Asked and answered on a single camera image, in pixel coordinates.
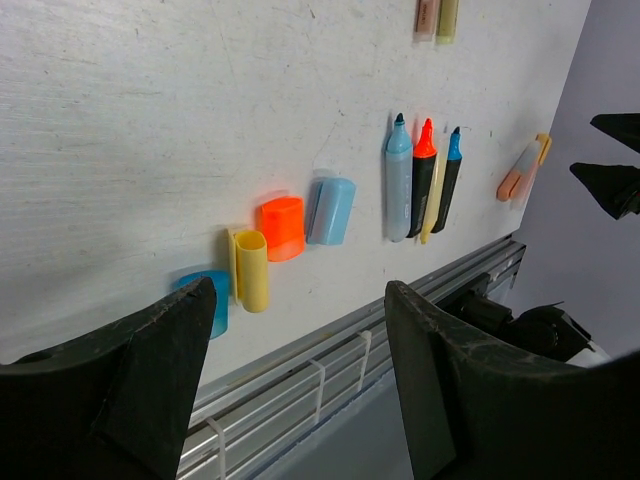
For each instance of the yellow thin highlighter pen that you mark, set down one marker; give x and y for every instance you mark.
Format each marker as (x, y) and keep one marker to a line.
(447, 23)

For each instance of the black marker blue cap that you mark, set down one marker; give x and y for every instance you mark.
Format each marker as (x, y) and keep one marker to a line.
(452, 167)

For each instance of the yellow marker cap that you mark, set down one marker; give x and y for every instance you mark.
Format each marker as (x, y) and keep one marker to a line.
(248, 269)

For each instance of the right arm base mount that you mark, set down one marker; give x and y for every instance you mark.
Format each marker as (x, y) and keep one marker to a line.
(547, 330)

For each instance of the black marker orange cap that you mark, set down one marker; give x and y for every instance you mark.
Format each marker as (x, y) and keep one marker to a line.
(423, 164)

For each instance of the light blue marker cap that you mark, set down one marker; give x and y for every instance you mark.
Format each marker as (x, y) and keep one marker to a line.
(330, 202)

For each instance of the yellow marker edge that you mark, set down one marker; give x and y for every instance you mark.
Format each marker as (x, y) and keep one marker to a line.
(434, 198)

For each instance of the light blue highlighter marker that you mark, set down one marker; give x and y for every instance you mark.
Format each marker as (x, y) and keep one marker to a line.
(398, 181)

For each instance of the peach cap clear highlighter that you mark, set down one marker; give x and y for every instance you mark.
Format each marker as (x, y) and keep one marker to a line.
(515, 178)

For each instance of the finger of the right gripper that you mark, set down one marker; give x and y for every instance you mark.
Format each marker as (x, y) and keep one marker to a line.
(623, 127)
(614, 187)

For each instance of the orange thin highlighter pen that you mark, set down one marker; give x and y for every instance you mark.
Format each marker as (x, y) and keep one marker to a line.
(426, 19)

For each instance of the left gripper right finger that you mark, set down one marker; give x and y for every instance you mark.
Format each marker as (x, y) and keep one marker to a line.
(475, 407)

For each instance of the yellow orange highlighter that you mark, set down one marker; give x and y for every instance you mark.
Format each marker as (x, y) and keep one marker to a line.
(522, 196)

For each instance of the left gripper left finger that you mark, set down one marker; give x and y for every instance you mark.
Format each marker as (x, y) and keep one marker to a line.
(114, 403)

